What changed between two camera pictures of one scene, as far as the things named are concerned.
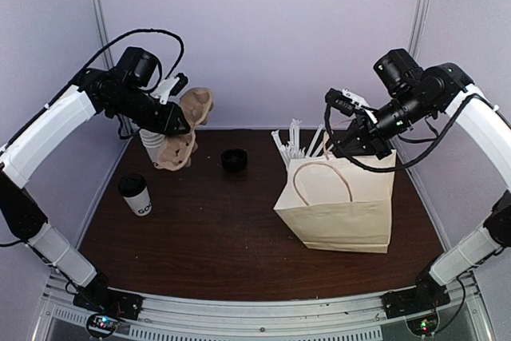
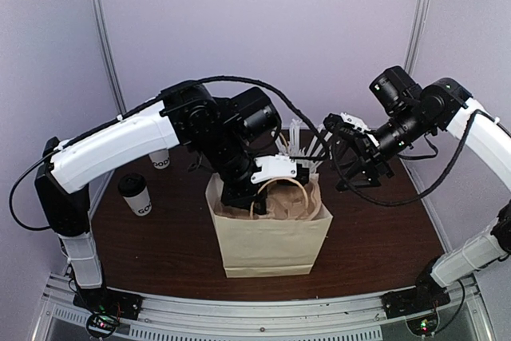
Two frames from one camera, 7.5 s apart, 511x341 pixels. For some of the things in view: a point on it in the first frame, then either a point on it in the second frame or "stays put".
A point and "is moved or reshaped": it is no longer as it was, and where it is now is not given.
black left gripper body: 133,105 -> 224,158
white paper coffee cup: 141,204 stays put
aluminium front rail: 168,318 stays put
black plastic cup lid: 131,184 stays put
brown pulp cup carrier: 176,151 is moved or reshaped
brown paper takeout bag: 330,203 -> 253,247
